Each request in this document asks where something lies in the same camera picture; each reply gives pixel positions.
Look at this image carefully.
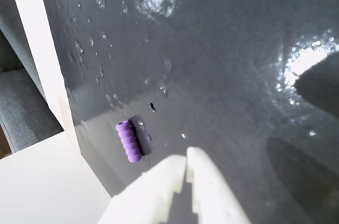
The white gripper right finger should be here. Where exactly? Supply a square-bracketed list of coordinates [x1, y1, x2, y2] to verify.
[185, 146, 253, 224]

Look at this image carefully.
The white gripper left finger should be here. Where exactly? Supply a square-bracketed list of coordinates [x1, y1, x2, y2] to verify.
[97, 154, 188, 224]

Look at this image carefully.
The purple ribbed pen grip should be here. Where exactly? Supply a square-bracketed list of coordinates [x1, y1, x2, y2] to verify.
[115, 120, 143, 163]

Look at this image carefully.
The dark grey glossy mat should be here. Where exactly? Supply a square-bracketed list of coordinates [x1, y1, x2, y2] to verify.
[35, 0, 339, 224]

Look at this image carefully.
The grey fabric sofa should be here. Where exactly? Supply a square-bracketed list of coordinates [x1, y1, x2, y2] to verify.
[0, 0, 65, 154]

